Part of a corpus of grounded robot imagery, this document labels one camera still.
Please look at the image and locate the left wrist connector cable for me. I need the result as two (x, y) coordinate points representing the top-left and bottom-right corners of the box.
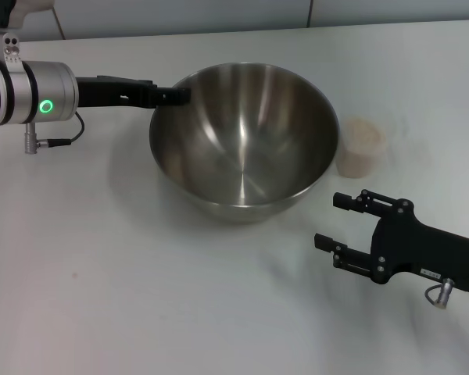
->
(23, 111), (85, 155)

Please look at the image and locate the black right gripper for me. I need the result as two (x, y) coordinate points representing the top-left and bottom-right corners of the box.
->
(314, 189), (469, 292)

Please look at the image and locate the right wrist connector cable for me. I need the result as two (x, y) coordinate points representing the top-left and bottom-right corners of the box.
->
(424, 277), (456, 309)

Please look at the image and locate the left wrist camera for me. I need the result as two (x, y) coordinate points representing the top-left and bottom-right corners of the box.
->
(0, 0), (58, 66)

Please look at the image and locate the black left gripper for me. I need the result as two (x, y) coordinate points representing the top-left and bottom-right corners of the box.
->
(74, 75), (192, 109)

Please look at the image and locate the stainless steel mixing bowl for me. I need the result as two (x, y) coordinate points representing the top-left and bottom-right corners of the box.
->
(149, 62), (340, 224)

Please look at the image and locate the wrist connector cable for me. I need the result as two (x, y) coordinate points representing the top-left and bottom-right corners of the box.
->
(23, 111), (85, 155)
(424, 277), (456, 309)

